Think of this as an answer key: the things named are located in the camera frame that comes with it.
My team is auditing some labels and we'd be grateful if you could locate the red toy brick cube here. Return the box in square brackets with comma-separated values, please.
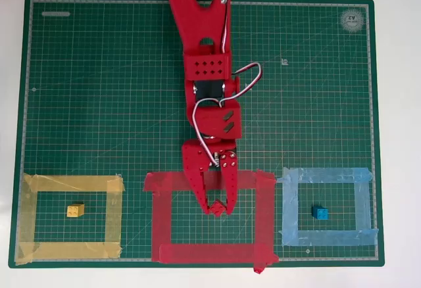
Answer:
[209, 201, 226, 217]

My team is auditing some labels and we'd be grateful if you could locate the blue tape square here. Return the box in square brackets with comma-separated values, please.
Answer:
[276, 166, 380, 247]

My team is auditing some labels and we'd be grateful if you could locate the yellow tape square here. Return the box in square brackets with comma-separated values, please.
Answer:
[14, 172, 126, 266]

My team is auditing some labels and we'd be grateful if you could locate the green cutting mat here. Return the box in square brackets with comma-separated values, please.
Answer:
[8, 0, 385, 269]

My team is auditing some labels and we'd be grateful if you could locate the yellow toy brick cube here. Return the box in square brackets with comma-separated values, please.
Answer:
[66, 203, 86, 218]

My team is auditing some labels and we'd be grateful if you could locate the red tape square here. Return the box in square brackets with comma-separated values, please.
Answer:
[143, 168, 280, 275]

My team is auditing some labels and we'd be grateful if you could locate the blue toy brick cube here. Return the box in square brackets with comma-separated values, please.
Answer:
[311, 204, 330, 221]

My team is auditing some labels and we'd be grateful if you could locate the white robot arm cable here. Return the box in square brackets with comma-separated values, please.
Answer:
[192, 62, 264, 168]

